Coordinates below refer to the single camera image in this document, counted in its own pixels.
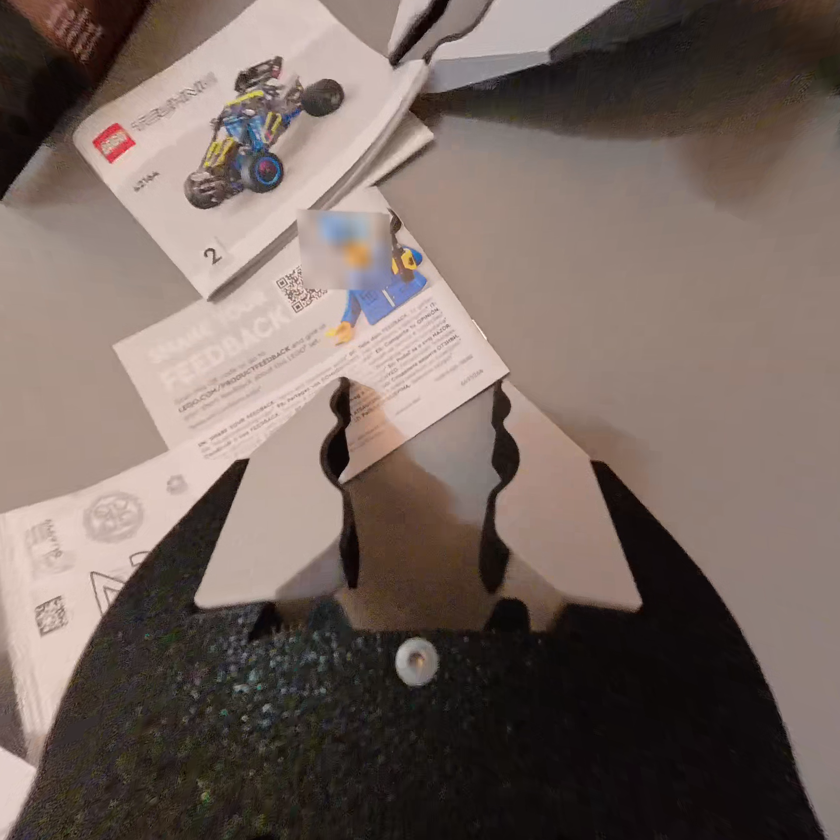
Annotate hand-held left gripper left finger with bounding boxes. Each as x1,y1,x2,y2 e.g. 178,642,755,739
193,376,361,631

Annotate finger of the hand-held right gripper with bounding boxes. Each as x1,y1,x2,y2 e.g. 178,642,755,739
387,0,493,67
427,0,631,93

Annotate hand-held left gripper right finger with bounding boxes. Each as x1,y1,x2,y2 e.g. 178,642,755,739
478,379,644,633

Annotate instruction booklet with car cover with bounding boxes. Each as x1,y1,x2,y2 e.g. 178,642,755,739
112,187,511,483
72,0,435,303

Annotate white printed paper bag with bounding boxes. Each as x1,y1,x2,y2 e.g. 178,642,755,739
0,436,253,765

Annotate black toy car set box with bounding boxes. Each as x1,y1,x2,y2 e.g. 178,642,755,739
0,0,148,201

